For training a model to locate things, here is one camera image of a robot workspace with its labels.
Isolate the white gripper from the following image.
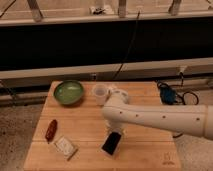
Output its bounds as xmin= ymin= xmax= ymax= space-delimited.
xmin=106 ymin=120 xmax=124 ymax=135

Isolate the black eraser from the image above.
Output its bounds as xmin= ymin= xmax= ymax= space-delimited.
xmin=102 ymin=132 xmax=121 ymax=155

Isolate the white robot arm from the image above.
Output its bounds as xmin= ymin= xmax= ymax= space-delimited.
xmin=102 ymin=89 xmax=213 ymax=140

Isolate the clear plastic cup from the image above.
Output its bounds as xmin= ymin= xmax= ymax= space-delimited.
xmin=92 ymin=84 xmax=108 ymax=106

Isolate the wooden table board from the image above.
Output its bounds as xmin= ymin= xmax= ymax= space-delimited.
xmin=24 ymin=82 xmax=181 ymax=171

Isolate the green bowl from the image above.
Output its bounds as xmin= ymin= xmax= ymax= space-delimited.
xmin=53 ymin=80 xmax=84 ymax=105

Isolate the red chili pepper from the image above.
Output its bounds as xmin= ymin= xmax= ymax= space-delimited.
xmin=45 ymin=120 xmax=57 ymax=142

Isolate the blue device with cables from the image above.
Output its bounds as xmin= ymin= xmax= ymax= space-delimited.
xmin=157 ymin=82 xmax=199 ymax=105

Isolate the black hanging cable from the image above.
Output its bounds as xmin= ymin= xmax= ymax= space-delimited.
xmin=111 ymin=9 xmax=142 ymax=81

